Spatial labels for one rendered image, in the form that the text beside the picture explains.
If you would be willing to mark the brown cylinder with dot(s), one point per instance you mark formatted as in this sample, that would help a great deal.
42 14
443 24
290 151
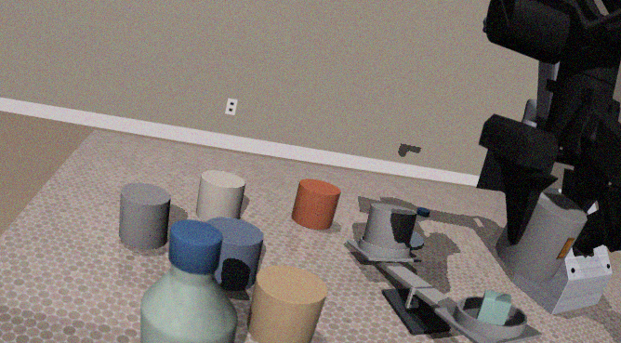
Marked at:
315 204
286 305

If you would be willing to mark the beige cylinder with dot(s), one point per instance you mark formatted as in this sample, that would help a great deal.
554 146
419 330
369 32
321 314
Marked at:
220 195

